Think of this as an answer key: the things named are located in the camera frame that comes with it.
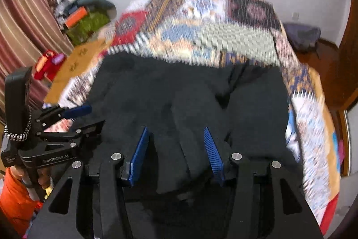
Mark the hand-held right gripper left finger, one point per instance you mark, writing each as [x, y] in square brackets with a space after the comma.
[138, 155]

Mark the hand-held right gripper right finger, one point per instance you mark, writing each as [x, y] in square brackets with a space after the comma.
[214, 155]

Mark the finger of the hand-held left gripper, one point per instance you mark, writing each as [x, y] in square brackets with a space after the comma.
[78, 110]
[84, 132]

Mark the black zip hoodie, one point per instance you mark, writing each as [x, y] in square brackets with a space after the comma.
[173, 99]

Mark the person's left forearm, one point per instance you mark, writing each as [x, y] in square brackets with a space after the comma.
[15, 202]

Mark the person's left hand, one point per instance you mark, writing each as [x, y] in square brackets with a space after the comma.
[44, 178]

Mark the red plush toy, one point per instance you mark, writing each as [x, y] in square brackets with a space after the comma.
[46, 65]

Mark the wooden lap table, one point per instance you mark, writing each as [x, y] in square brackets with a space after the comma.
[81, 59]

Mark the striped brown curtain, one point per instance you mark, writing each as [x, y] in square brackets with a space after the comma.
[25, 17]

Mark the orange box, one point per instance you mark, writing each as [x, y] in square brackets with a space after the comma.
[76, 17]

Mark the pile of clutter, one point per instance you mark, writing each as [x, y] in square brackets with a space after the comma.
[67, 3]

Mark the grey-green pillow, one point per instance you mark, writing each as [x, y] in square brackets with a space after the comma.
[98, 2]

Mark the orange fleece blanket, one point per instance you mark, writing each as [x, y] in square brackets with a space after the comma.
[330, 129]

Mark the patchwork patterned blanket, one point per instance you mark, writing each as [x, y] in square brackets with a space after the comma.
[212, 31]

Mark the wooden wardrobe with door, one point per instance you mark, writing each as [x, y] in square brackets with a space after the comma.
[346, 73]

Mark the wall socket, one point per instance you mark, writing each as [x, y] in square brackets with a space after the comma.
[295, 15]

